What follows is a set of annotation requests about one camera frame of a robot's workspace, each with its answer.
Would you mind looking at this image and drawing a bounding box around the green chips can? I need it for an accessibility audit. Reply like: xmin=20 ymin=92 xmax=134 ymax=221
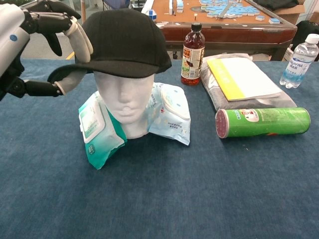
xmin=215 ymin=107 xmax=312 ymax=139

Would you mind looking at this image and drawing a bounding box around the black cloth bundle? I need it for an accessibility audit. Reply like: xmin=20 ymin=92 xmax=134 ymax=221
xmin=253 ymin=0 xmax=299 ymax=11

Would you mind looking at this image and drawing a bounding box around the wooden pole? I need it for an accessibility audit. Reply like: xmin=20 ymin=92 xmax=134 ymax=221
xmin=81 ymin=0 xmax=88 ymax=24

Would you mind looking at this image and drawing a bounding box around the green wet wipes pack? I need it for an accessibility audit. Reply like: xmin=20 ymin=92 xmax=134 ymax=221
xmin=78 ymin=91 xmax=128 ymax=170

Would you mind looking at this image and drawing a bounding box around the blue white snake puzzle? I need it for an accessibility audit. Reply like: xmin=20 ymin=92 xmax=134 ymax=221
xmin=145 ymin=9 xmax=158 ymax=22

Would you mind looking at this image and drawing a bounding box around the brown cardboard box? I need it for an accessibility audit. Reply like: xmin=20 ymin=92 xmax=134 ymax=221
xmin=275 ymin=3 xmax=306 ymax=25

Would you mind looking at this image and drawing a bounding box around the grey plastic bag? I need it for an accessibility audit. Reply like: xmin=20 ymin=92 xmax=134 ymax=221
xmin=200 ymin=53 xmax=298 ymax=112

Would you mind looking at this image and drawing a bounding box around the blue felt table cover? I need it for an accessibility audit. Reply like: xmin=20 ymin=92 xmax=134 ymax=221
xmin=0 ymin=58 xmax=319 ymax=239

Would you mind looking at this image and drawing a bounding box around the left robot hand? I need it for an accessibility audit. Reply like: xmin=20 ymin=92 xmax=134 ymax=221
xmin=0 ymin=0 xmax=94 ymax=102

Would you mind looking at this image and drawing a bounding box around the brown mahjong table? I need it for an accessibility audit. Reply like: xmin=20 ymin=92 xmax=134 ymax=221
xmin=149 ymin=0 xmax=298 ymax=61

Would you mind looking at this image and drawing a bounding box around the yellow and white booklet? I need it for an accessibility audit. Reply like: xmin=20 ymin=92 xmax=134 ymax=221
xmin=206 ymin=57 xmax=283 ymax=102

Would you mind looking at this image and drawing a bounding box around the brown tea bottle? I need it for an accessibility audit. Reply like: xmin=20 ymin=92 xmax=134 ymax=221
xmin=180 ymin=22 xmax=206 ymax=86

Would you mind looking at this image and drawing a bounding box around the light blue wet wipes pack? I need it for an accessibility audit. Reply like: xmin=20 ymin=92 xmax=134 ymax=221
xmin=147 ymin=82 xmax=191 ymax=146

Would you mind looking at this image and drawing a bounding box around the white foam mannequin head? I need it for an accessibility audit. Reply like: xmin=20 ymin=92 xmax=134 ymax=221
xmin=94 ymin=71 xmax=156 ymax=139

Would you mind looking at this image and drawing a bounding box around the black baseball cap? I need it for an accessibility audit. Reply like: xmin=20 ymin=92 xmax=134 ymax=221
xmin=47 ymin=8 xmax=172 ymax=83

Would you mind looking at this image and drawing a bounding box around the black chair back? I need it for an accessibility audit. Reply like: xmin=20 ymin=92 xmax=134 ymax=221
xmin=291 ymin=20 xmax=319 ymax=62

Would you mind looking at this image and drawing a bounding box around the clear water bottle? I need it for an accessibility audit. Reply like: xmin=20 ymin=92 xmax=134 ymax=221
xmin=279 ymin=33 xmax=319 ymax=89

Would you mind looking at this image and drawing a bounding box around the blue machine base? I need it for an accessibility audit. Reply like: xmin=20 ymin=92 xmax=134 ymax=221
xmin=103 ymin=0 xmax=130 ymax=10

